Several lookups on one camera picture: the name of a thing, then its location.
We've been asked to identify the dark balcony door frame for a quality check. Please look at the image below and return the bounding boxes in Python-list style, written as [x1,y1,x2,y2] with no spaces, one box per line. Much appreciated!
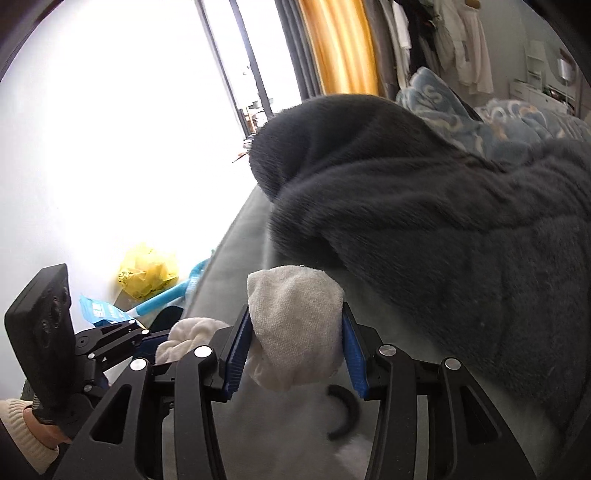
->
[196,0,278,139]

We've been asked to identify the white terry cloth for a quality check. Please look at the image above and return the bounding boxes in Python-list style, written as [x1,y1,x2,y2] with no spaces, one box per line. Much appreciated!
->
[246,264,346,393]
[154,316,230,367]

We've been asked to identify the black open ring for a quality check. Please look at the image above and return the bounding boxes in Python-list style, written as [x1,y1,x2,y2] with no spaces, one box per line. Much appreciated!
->
[324,385,361,440]

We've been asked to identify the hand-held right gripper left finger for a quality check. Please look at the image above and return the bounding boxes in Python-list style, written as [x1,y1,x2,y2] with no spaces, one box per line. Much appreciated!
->
[51,302,254,480]

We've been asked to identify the grey curtain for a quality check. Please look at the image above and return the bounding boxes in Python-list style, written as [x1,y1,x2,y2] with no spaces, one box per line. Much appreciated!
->
[274,0,324,100]

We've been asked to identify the yellow curtain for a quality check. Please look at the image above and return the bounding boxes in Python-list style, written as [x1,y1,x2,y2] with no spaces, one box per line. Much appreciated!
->
[298,0,382,95]

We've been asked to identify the dark trash bin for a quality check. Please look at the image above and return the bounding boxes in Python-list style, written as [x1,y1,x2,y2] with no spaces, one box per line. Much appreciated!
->
[150,302,188,334]

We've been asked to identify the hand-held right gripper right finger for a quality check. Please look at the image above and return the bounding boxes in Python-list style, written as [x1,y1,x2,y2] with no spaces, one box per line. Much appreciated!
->
[341,302,539,480]

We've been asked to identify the grey white bed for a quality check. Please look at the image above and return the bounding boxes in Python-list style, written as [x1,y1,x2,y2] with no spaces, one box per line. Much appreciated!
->
[171,185,564,480]

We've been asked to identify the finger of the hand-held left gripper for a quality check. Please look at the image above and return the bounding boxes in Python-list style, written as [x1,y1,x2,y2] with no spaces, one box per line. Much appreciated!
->
[76,322,151,365]
[134,329,172,365]

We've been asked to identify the white shelf unit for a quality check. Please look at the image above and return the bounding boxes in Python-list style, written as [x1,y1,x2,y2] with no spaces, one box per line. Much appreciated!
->
[508,39,583,112]

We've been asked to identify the blue patterned blanket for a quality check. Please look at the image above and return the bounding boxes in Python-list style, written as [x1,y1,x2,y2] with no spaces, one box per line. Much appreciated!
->
[396,67,591,162]

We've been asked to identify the yellow plastic bag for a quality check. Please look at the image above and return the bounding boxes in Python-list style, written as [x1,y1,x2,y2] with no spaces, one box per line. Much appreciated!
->
[117,243,180,298]

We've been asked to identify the dark grey fleece blanket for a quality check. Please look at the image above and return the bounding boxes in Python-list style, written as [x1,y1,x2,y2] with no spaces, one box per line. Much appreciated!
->
[249,93,591,444]

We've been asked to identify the hanging clothes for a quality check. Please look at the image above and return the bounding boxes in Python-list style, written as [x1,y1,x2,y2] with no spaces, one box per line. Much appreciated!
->
[365,0,495,95]

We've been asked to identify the person's left forearm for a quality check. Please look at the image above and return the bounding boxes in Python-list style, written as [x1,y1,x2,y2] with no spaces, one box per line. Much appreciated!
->
[0,399,70,476]

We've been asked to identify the blue pet food bag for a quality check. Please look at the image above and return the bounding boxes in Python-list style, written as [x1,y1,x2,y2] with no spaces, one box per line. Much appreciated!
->
[78,295,139,328]

